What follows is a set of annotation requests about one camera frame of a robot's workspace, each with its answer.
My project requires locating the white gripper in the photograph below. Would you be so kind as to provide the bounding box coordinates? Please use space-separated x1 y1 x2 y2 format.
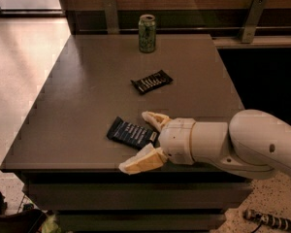
119 111 196 175

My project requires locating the blue rxbar blueberry bar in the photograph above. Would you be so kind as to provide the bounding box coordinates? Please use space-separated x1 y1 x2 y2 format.
107 116 158 150

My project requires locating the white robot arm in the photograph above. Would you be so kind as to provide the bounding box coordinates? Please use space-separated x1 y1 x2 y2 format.
119 110 291 180

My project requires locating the green soda can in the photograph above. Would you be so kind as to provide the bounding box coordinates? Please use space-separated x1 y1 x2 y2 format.
139 14 156 53

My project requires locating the black snack bar wrapper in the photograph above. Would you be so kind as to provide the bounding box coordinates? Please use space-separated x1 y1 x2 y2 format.
131 70 173 95

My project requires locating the grey drawer cabinet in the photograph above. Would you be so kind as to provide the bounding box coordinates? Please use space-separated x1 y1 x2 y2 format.
23 172 252 233

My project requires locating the black striped cylinder tool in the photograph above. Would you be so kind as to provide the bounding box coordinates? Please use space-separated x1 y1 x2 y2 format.
242 209 291 232

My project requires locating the dark chair seat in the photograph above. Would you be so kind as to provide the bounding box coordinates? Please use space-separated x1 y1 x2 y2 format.
0 191 47 233

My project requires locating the left metal bracket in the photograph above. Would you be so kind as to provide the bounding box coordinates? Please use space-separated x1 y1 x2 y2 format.
103 0 119 34

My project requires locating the metal bracket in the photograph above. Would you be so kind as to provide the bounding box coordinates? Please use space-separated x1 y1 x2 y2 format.
103 0 119 34
239 0 268 44

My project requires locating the right metal bracket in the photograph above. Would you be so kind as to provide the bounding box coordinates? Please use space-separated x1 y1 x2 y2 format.
239 0 268 44

